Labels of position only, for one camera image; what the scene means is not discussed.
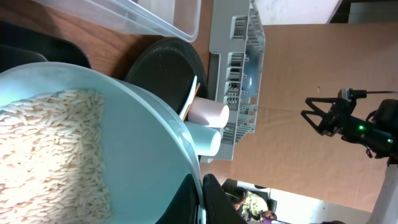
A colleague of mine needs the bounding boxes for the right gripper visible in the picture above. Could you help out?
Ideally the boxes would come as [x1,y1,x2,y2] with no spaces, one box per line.
[300,98,397,156]

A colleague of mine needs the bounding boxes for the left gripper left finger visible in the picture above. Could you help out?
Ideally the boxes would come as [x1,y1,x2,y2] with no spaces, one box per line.
[156,174,199,224]

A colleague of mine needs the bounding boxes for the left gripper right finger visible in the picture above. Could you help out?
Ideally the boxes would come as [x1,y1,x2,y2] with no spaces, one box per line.
[202,174,247,224]

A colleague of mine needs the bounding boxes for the light blue bowl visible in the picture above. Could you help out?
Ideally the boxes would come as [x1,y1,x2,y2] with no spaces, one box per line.
[1,62,205,223]

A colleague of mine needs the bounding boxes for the blue plate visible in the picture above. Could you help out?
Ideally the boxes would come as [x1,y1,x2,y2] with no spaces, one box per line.
[241,46,259,99]

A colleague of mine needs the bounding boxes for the white rice pile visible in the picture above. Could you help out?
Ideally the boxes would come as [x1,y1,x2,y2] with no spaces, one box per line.
[1,90,111,223]

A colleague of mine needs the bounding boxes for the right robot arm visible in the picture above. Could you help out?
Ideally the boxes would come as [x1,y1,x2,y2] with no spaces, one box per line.
[301,98,397,224]

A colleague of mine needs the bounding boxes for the grey dishwasher rack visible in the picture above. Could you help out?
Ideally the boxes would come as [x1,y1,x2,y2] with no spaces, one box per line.
[200,0,266,163]

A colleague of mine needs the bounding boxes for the light blue cup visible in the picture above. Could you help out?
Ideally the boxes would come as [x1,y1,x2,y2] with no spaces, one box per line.
[184,121,221,156]

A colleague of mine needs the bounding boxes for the light blue plastic knife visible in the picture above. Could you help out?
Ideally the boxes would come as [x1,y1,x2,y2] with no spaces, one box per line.
[179,76,200,121]

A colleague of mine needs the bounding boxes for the pink cup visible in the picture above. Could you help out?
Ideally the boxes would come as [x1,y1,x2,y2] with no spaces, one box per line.
[188,97,229,128]

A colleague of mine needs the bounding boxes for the wooden chopstick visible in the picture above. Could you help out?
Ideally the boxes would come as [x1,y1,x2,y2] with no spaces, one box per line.
[180,82,200,121]

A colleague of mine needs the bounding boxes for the black round tray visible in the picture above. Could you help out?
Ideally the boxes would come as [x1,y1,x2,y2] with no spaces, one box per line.
[124,38,208,113]

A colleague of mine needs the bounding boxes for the clear plastic bin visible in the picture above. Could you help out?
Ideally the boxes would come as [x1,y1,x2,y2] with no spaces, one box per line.
[35,0,201,42]

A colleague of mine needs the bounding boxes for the black rectangular tray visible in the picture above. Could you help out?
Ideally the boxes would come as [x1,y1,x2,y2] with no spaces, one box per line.
[1,22,91,72]

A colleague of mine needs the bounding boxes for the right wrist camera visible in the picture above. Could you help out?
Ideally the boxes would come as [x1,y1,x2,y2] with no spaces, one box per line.
[338,88,367,101]

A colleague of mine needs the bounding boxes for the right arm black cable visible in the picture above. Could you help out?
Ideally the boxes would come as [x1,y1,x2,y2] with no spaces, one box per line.
[365,90,398,96]

